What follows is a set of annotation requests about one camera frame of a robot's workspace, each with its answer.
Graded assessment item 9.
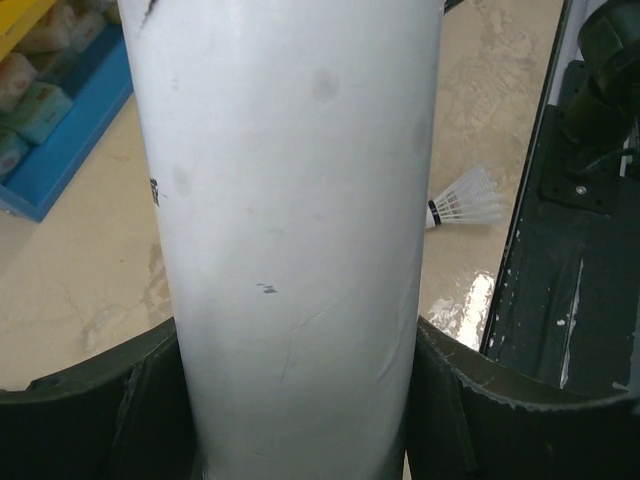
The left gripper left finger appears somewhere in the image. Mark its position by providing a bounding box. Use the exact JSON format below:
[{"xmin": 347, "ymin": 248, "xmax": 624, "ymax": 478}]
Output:
[{"xmin": 1, "ymin": 319, "xmax": 196, "ymax": 479}]

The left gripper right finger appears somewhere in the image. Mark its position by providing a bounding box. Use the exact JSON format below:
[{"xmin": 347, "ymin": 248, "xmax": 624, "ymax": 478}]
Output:
[{"xmin": 406, "ymin": 319, "xmax": 639, "ymax": 479}]

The white shuttlecock tube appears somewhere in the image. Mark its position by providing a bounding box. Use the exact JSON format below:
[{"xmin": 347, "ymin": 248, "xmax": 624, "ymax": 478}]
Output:
[{"xmin": 119, "ymin": 1, "xmax": 444, "ymax": 479}]

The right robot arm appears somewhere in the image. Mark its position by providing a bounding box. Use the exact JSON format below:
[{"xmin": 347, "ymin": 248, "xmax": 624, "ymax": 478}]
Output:
[{"xmin": 559, "ymin": 1, "xmax": 639, "ymax": 151}]

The white shuttlecock front table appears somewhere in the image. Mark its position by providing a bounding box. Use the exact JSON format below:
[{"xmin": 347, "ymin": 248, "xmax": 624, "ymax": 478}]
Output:
[{"xmin": 425, "ymin": 167, "xmax": 504, "ymax": 229}]

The tissue packs bottom shelf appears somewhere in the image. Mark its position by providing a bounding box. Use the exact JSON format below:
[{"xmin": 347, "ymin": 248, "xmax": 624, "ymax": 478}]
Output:
[{"xmin": 1, "ymin": 1, "xmax": 120, "ymax": 182}]

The blue shelf unit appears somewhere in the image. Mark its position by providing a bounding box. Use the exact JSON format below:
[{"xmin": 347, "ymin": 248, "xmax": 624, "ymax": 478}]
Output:
[{"xmin": 1, "ymin": 1, "xmax": 133, "ymax": 222}]

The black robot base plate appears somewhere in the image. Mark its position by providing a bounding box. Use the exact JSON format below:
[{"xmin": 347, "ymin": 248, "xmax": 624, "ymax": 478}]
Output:
[{"xmin": 481, "ymin": 1, "xmax": 639, "ymax": 398}]

